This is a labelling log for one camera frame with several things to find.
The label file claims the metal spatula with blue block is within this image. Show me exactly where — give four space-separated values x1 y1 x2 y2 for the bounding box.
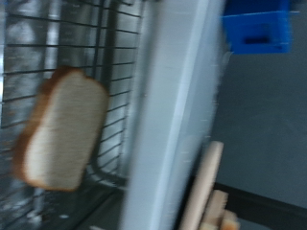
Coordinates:
222 0 293 56

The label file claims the silver toaster oven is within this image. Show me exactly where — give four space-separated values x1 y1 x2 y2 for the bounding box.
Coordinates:
0 0 231 230

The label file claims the round wooden cutting board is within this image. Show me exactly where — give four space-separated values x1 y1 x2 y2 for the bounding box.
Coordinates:
177 141 224 230

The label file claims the black metal bookend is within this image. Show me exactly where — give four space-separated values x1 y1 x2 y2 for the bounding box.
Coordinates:
213 181 307 230

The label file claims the metal oven wire rack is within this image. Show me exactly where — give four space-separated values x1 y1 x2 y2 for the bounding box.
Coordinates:
0 0 145 193

